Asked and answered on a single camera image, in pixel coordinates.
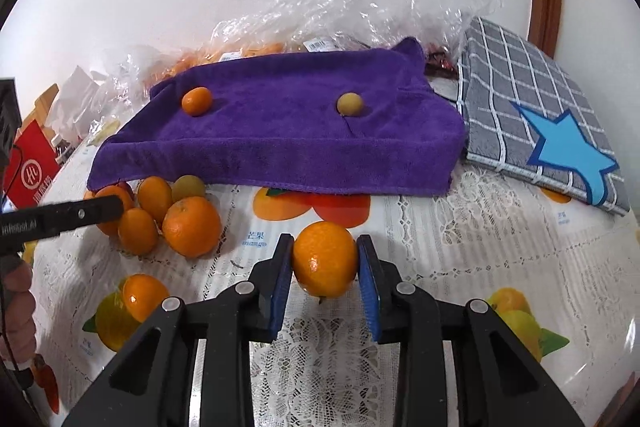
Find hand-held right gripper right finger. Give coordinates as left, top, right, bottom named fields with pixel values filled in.
left=356, top=234, right=586, bottom=427

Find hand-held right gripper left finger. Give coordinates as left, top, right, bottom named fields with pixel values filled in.
left=62, top=234, right=295, bottom=427

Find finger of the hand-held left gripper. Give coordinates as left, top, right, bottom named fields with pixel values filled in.
left=60, top=195, right=125, bottom=233

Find orange mandarin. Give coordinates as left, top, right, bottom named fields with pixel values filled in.
left=181, top=87, right=213, bottom=116
left=118, top=208, right=160, bottom=256
left=137, top=176, right=173, bottom=224
left=122, top=273, right=171, bottom=323
left=94, top=186, right=135, bottom=237
left=292, top=222, right=360, bottom=299

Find yellow-green round fruit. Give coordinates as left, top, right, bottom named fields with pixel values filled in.
left=336, top=92, right=366, bottom=116
left=171, top=175, right=207, bottom=202

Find yellow-orange mango fruit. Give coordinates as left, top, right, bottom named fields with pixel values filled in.
left=161, top=197, right=222, bottom=258

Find bag of red fruits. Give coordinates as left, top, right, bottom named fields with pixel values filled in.
left=422, top=46, right=460, bottom=80

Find person's left hand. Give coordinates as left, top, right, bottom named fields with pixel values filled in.
left=0, top=263, right=37, bottom=360

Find red paper bag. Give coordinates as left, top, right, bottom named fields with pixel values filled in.
left=0, top=119, right=61, bottom=210

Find fruit-print lace tablecloth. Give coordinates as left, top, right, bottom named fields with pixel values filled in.
left=0, top=137, right=640, bottom=427

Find white plastic bag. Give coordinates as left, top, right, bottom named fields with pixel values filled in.
left=47, top=66, right=108, bottom=142

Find small clear plastic bag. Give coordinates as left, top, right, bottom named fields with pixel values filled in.
left=102, top=44, right=191, bottom=108

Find purple towel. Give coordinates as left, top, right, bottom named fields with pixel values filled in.
left=87, top=37, right=468, bottom=198

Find bagged oranges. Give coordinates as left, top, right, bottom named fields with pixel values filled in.
left=170, top=42, right=301, bottom=78

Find grey plaid cloth blue star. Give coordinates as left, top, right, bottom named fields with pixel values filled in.
left=452, top=17, right=631, bottom=218

